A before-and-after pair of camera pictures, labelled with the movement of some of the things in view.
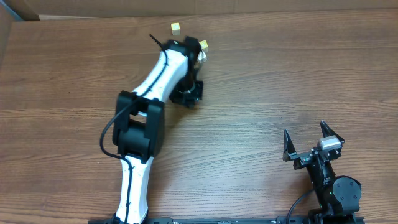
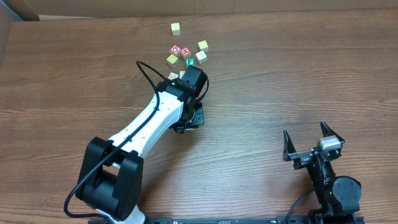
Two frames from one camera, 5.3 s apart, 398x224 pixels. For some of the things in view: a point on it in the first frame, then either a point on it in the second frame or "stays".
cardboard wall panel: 17,10 stays
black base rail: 227,220 stays
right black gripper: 308,156 stays
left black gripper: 193,94 → 195,118
